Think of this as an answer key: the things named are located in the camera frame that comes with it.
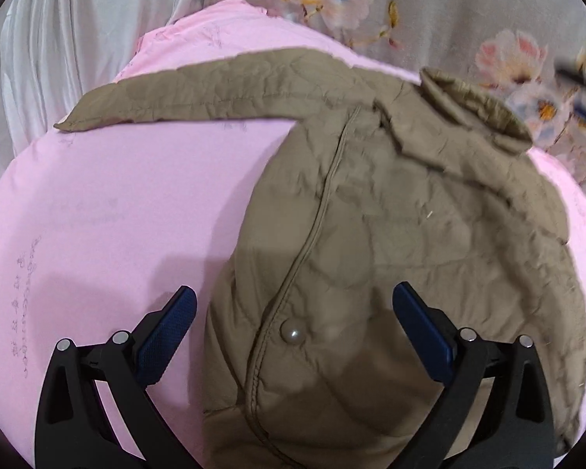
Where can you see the olive quilted puffer jacket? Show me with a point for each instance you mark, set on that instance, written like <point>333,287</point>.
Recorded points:
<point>378,182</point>

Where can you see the white satin curtain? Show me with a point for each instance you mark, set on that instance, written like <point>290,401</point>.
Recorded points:
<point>53,51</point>

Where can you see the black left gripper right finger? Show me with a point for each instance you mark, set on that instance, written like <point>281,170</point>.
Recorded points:
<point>516,429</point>

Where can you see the grey floral bed sheet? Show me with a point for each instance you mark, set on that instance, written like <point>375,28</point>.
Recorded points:
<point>510,47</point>

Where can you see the pink quilt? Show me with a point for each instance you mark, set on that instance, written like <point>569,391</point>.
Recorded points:
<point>98,228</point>

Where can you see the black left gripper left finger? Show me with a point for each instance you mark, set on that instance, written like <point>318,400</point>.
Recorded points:
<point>72,427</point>

